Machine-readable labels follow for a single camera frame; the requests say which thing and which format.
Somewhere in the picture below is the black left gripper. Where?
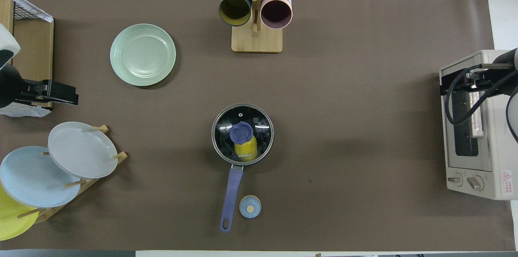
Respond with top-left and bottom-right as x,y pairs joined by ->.
0,65 -> 80,109

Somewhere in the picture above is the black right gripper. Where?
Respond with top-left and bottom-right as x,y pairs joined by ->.
440,49 -> 518,96

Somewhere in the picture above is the yellow lemon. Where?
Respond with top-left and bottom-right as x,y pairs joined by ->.
234,134 -> 259,163

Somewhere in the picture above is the grey plate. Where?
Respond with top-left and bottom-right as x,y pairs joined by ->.
48,121 -> 119,179

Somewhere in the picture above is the light blue plate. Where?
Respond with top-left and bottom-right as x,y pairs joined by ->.
0,146 -> 82,208

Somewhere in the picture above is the pale green plate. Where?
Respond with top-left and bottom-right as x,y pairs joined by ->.
110,23 -> 177,87

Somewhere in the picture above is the wooden plate rack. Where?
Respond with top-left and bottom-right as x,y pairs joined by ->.
16,125 -> 129,224

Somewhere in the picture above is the yellow plate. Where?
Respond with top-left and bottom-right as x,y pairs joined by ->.
0,184 -> 40,241

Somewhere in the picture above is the white patterned cloth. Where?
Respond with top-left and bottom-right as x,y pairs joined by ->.
0,101 -> 52,118
0,0 -> 54,23

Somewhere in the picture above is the wooden shelf box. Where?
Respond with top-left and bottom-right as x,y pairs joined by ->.
0,0 -> 55,110

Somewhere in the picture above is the beige toaster oven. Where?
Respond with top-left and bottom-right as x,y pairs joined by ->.
439,49 -> 518,200

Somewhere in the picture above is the brown table mat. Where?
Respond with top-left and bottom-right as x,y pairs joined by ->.
0,0 -> 516,251

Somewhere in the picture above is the dark teal mug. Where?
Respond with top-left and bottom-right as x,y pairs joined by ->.
219,0 -> 253,27

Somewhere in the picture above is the pink mug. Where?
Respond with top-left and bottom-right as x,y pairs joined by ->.
260,0 -> 293,30

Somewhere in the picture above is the wooden mug tree stand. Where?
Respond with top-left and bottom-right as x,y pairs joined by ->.
217,0 -> 296,53

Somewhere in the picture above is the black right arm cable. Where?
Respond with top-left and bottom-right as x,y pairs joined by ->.
444,64 -> 518,126

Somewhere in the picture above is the black wire mesh basket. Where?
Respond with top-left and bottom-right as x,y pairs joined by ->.
13,0 -> 46,22

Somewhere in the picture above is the black saucepan purple handle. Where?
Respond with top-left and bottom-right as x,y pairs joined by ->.
211,103 -> 275,233

